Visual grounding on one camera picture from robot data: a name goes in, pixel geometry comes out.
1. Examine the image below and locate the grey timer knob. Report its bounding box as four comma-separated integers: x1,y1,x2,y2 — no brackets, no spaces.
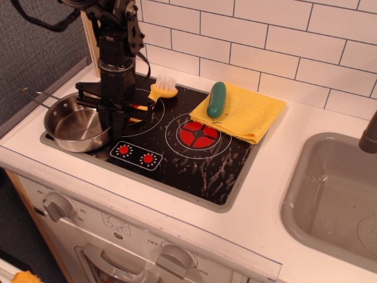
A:
42,192,72,222

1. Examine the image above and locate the yellow dish brush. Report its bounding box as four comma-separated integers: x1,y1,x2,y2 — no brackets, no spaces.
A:
126,75,178,123

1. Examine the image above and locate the grey oven knob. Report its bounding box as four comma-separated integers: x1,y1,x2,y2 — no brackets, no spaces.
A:
156,245,193,279

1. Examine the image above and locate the white toy oven front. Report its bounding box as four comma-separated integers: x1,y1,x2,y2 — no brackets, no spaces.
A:
19,177,281,282

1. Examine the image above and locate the yellow folded cloth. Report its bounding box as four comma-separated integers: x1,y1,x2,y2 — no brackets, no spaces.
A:
190,83,286,144

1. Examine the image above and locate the left red stove knob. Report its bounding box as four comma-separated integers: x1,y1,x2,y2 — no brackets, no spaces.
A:
118,145,130,155

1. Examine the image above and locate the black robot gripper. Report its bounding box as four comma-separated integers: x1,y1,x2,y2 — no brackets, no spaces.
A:
75,60,155,140

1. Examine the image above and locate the right red stove knob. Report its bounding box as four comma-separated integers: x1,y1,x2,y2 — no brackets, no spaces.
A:
143,154,154,164

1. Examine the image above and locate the black toy stovetop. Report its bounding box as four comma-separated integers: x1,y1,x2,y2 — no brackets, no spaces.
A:
39,67,263,213

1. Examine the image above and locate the grey faucet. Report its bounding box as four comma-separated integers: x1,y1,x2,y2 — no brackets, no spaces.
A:
358,111,377,154

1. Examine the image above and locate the green toy pickle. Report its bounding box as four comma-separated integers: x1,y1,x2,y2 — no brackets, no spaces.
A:
207,81,227,119

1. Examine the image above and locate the orange object bottom corner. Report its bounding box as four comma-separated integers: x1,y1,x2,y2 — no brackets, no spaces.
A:
11,271,42,283

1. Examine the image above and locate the grey sink basin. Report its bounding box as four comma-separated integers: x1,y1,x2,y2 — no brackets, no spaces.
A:
281,133,376,272

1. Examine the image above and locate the red stove knob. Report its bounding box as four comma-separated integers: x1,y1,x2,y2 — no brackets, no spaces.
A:
118,145,130,155
143,154,154,164

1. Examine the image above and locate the stainless steel pot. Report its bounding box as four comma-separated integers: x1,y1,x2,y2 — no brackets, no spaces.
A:
22,88,111,153

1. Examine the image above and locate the wooden side post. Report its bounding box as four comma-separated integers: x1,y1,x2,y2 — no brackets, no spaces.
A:
81,12,101,78

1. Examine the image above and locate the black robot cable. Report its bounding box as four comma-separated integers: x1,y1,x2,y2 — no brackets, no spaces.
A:
10,0,82,32

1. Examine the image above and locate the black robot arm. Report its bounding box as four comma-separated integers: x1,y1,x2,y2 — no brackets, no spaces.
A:
64,1,154,140

